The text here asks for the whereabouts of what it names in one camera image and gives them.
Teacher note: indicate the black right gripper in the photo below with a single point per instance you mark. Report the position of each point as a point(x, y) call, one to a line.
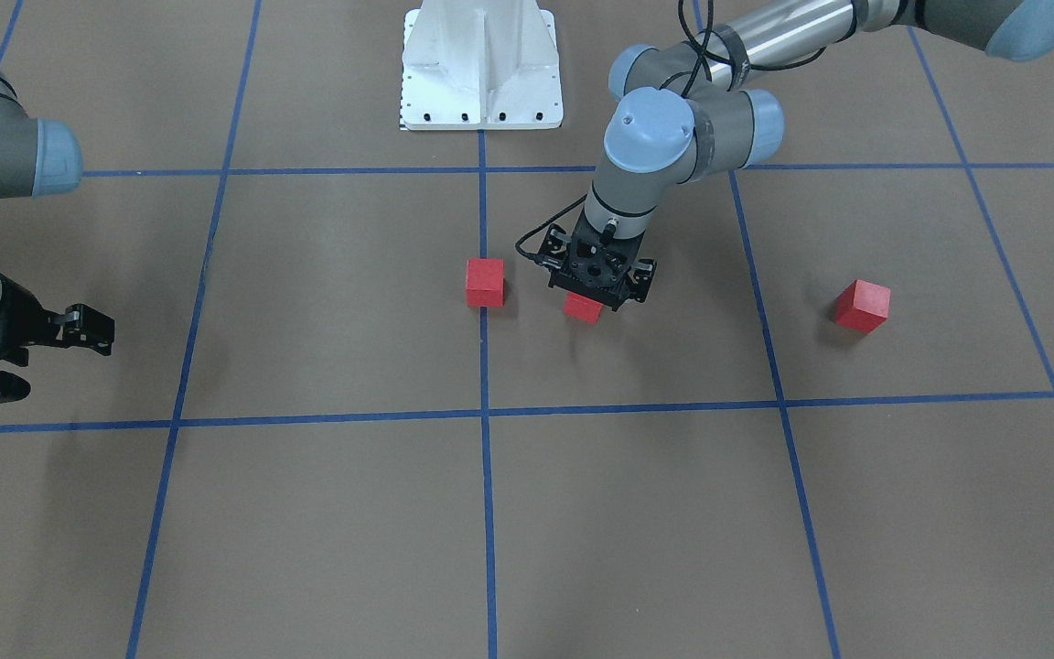
point(13, 318)

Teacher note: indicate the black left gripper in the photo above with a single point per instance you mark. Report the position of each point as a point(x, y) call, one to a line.
point(644, 277)

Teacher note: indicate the red block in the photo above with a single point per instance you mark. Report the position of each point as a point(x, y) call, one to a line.
point(485, 284)
point(863, 306)
point(582, 308)

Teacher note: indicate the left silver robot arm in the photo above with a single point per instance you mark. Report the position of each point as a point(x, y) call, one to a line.
point(687, 112)

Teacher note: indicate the brown paper table cover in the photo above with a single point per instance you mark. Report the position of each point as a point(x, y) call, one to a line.
point(307, 444)

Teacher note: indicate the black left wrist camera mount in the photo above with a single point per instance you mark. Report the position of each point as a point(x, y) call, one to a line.
point(592, 264)

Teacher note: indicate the white central pedestal column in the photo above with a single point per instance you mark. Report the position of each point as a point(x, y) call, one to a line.
point(480, 65)

